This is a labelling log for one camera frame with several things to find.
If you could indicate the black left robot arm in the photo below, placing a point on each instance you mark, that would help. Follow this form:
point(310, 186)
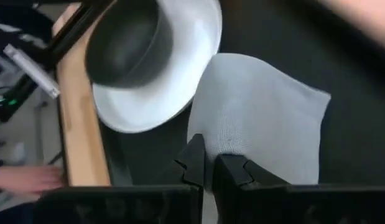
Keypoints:
point(12, 105)

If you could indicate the black plastic tray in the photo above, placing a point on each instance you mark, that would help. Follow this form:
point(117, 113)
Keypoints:
point(350, 124)

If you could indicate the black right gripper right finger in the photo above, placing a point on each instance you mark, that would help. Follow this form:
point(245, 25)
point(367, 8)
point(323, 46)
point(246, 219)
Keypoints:
point(242, 193)

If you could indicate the white round plate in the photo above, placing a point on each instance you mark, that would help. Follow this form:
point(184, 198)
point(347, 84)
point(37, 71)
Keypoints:
point(167, 96)

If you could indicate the black metal table frame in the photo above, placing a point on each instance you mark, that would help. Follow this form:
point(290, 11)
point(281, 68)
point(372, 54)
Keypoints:
point(71, 34)

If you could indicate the dark grey bowl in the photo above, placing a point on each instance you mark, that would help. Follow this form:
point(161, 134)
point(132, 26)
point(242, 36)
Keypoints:
point(127, 46)

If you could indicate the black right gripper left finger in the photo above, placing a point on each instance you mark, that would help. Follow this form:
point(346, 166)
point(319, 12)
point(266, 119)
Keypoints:
point(186, 174)

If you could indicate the person's hand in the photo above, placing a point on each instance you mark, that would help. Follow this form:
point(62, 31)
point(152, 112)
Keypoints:
point(24, 180)

